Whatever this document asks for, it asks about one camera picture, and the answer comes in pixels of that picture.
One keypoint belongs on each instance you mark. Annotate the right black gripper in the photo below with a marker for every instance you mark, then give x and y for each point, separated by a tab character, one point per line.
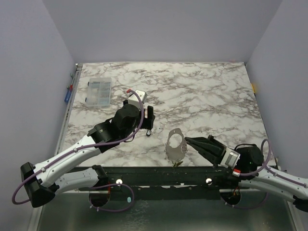
219	152

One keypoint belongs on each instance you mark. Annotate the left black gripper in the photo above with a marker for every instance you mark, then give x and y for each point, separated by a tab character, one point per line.
147	122

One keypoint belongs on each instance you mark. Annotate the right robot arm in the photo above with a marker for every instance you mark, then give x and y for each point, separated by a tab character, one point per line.
247	165

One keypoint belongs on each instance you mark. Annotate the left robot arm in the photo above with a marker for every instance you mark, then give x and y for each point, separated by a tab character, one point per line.
43	181

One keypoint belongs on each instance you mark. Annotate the green key tag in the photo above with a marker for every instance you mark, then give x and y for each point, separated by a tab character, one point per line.
176	164

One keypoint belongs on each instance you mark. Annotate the clear plastic organizer box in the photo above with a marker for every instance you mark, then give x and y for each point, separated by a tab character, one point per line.
99	92

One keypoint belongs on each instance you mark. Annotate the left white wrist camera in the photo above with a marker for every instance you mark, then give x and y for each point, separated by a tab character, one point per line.
133	98

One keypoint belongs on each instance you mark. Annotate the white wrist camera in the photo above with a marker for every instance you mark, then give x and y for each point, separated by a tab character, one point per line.
133	98
230	158

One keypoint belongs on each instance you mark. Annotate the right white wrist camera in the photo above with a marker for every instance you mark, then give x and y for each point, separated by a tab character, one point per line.
230	158

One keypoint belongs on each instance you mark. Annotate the black table edge rail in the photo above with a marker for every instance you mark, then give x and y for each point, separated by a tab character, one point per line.
150	183

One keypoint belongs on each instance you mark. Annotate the blue clamp on wall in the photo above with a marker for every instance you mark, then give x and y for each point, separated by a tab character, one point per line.
68	93

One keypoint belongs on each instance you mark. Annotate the aluminium side rail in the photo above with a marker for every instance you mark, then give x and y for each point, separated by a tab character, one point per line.
75	79

